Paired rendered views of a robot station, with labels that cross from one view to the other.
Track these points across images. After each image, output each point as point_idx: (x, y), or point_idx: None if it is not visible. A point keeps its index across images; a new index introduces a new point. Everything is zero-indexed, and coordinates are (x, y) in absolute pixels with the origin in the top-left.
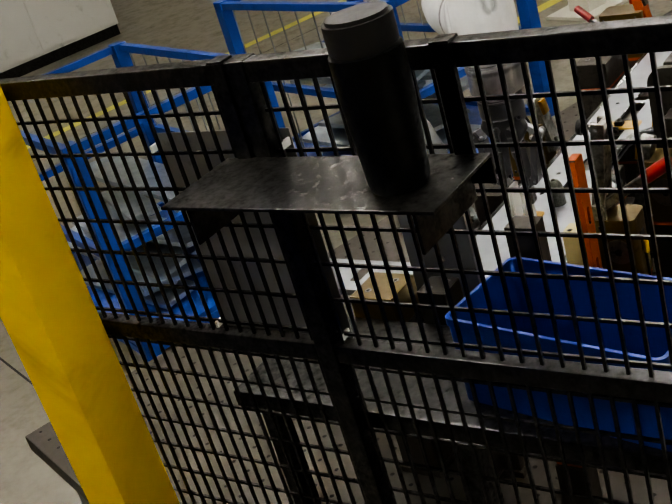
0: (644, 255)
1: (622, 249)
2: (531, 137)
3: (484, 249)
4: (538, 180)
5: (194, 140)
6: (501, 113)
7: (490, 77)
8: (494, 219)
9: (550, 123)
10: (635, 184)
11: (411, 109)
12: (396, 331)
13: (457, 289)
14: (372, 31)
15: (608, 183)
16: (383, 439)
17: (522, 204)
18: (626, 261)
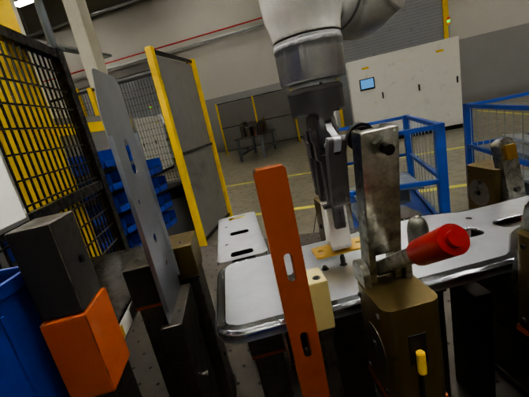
0: (416, 374)
1: (377, 343)
2: (324, 144)
3: (303, 254)
4: (334, 202)
5: None
6: (294, 106)
7: (279, 56)
8: (355, 234)
9: (514, 172)
10: (402, 256)
11: None
12: (122, 283)
13: (149, 275)
14: None
15: (386, 237)
16: (231, 354)
17: (327, 224)
18: (382, 363)
